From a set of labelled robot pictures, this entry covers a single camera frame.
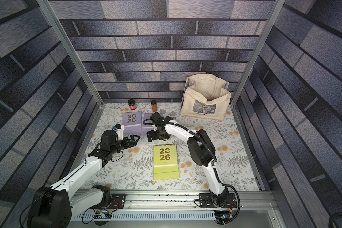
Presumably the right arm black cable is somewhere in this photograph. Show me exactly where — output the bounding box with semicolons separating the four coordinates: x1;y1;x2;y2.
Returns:
143;117;241;225

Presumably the green 2026 desk calendar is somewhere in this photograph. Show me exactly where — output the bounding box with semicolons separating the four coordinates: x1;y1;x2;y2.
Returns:
153;144;180;181

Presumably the circuit board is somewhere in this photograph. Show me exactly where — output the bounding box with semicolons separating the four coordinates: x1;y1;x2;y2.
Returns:
94;210;113;219
214;210;233;225

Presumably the purple calendar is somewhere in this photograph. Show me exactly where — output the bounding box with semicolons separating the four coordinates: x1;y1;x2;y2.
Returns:
122;112;142;136
141;113;154;137

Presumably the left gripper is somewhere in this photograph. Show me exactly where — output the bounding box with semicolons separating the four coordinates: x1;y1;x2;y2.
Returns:
110;134;141;154

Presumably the perforated metal grille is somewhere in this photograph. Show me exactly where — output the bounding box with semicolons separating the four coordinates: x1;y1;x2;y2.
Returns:
73;211;215;222

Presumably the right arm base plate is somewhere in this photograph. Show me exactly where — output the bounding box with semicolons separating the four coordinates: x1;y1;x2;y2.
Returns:
199;193;238;209

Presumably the amber spice jar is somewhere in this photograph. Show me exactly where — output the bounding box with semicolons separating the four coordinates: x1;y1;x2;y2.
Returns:
151;99;158;112

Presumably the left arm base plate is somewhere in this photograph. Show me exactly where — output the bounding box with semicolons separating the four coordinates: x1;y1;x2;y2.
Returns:
104;194;126;211

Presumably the aluminium frame post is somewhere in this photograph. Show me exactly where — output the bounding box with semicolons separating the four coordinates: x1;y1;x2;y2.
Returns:
230;0;286;107
36;0;104;108

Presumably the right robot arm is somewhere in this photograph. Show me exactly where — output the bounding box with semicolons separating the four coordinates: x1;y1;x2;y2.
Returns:
143;112;229;208

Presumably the beige canvas tote bag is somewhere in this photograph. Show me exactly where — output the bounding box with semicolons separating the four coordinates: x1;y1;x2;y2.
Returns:
180;74;231;120

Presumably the red-labelled dark jar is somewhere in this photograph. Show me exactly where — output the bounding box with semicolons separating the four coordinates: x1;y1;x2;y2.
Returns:
128;99;137;110

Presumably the left aluminium frame post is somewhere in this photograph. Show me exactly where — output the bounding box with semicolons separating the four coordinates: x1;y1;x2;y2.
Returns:
36;0;104;108

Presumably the right aluminium frame post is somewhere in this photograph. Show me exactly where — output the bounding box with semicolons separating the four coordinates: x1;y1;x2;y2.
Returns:
230;0;286;107

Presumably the aluminium mounting rail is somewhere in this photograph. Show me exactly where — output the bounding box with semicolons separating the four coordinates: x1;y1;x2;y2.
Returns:
45;190;277;212

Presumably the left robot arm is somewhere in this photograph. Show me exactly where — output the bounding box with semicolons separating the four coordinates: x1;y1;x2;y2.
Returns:
26;124;140;228

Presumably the left circuit board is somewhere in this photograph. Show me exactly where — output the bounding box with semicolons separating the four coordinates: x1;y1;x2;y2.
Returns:
94;210;113;219

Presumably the right circuit board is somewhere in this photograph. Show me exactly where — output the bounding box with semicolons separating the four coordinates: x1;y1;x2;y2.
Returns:
214;210;233;225

